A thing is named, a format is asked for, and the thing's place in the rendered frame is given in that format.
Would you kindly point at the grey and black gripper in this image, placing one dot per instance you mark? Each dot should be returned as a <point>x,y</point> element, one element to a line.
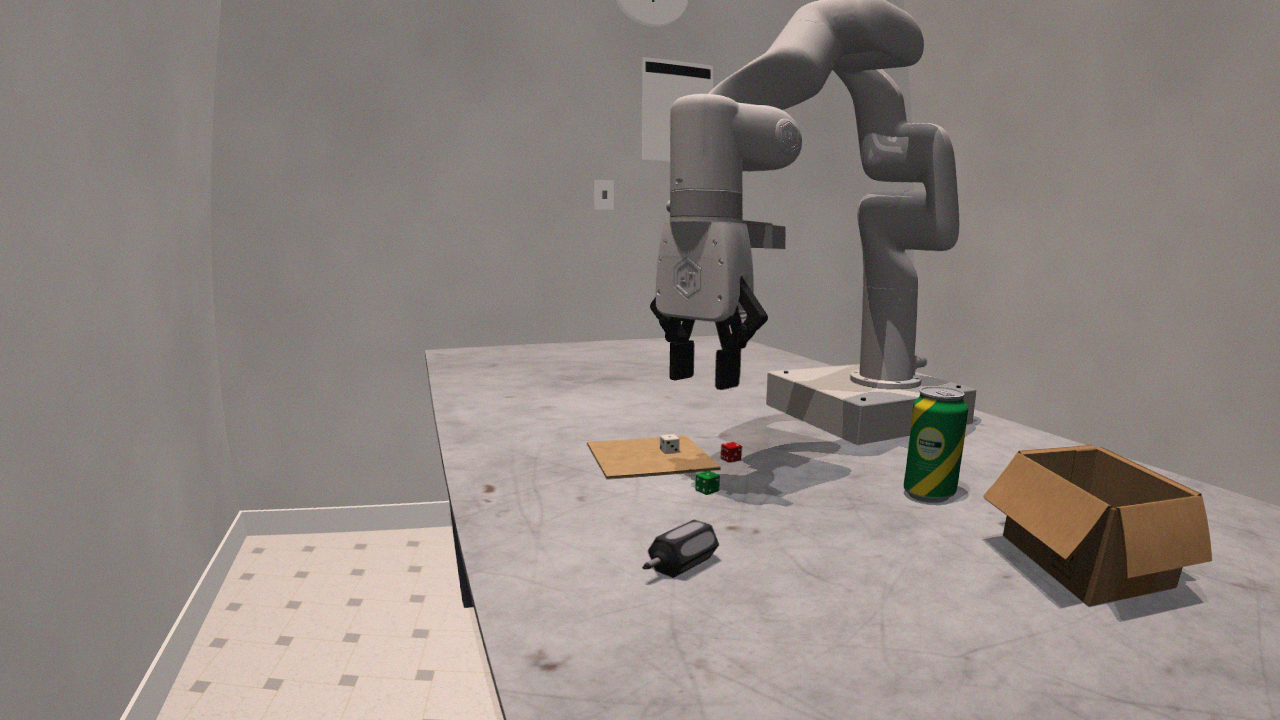
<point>700,262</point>

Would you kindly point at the tan mat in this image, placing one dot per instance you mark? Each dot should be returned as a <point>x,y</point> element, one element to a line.
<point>643,457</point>

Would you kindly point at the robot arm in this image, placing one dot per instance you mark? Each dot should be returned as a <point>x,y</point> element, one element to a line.
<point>711,134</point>

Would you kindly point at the green die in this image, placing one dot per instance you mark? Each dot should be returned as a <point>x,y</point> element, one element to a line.
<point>707,482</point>

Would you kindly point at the green soda can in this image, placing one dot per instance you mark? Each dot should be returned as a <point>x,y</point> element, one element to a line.
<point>936,443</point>

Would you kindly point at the open brown cardboard box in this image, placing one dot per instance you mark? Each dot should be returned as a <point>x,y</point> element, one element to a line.
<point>1151,537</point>

